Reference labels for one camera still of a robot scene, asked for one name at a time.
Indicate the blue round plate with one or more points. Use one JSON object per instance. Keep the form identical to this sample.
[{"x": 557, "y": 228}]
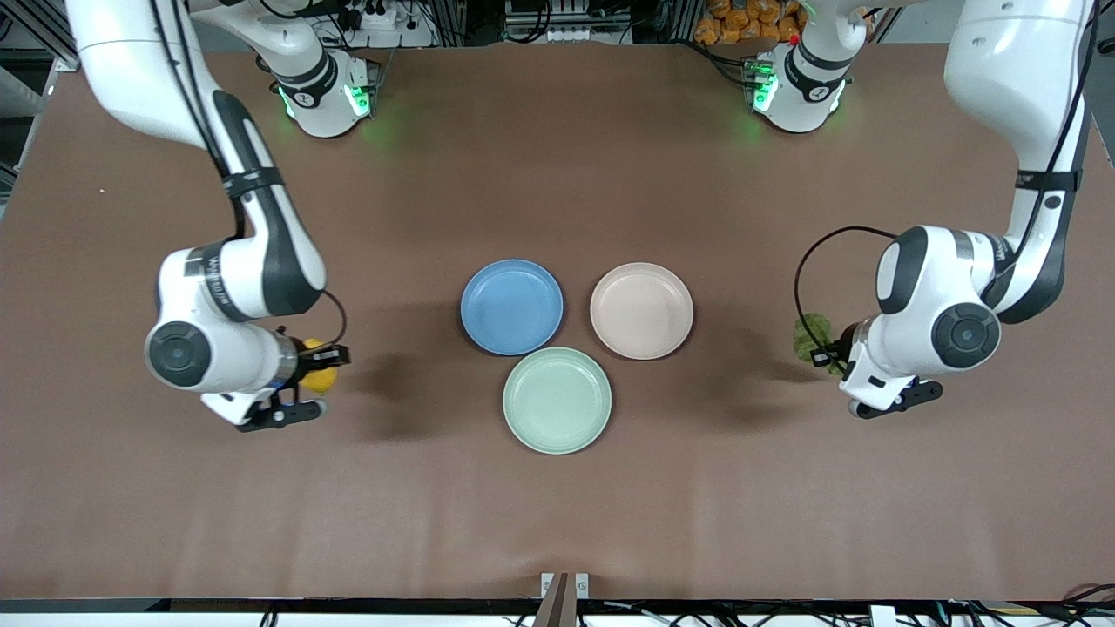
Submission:
[{"x": 511, "y": 306}]

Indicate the green lettuce leaf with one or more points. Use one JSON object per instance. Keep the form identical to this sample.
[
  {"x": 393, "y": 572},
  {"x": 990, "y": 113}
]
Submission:
[{"x": 812, "y": 331}]

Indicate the beige round plate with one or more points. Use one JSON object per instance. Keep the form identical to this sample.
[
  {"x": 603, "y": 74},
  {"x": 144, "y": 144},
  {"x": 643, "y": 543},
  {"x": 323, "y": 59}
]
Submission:
[{"x": 642, "y": 311}]

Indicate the small white box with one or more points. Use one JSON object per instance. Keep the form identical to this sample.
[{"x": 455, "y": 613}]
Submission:
[{"x": 882, "y": 616}]

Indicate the orange snack packets pile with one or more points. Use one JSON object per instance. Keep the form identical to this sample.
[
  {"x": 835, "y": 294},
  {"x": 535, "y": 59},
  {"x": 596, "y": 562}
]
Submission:
[{"x": 740, "y": 22}]

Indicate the metal edge bracket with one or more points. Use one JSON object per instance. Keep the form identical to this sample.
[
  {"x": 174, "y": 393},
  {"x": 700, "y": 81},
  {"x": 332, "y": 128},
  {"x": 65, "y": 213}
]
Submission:
[{"x": 582, "y": 585}]

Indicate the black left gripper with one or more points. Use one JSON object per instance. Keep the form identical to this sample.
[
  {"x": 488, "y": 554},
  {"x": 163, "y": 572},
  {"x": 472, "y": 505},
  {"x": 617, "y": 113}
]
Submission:
[{"x": 841, "y": 347}]

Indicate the aluminium frame profile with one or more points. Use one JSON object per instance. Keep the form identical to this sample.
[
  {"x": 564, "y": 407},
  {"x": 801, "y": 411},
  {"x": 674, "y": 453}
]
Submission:
[{"x": 35, "y": 26}]

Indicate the white power strip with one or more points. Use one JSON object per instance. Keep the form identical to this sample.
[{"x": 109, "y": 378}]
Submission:
[{"x": 375, "y": 16}]

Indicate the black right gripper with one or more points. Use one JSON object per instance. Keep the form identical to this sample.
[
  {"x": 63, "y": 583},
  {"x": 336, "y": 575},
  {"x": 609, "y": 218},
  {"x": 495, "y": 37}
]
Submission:
[{"x": 306, "y": 358}]

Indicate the black table edge strip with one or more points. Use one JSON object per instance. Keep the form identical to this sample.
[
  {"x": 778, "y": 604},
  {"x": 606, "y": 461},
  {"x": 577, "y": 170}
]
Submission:
[{"x": 348, "y": 604}]

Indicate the brown upright bar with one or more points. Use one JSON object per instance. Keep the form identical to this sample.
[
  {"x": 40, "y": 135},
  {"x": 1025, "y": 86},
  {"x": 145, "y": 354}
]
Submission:
[{"x": 556, "y": 605}]

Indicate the yellow lemon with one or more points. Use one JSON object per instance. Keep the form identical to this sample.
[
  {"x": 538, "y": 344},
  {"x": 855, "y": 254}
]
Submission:
[{"x": 320, "y": 380}]

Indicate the light green round plate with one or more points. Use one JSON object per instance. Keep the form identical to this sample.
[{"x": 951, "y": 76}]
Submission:
[{"x": 557, "y": 401}]

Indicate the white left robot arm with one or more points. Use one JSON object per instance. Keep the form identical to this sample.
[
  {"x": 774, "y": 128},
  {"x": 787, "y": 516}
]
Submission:
[{"x": 932, "y": 279}]

